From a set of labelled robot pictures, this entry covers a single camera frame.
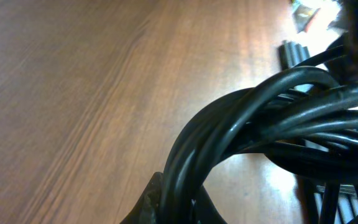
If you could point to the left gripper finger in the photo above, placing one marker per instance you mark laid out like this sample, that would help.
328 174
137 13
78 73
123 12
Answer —
146 208

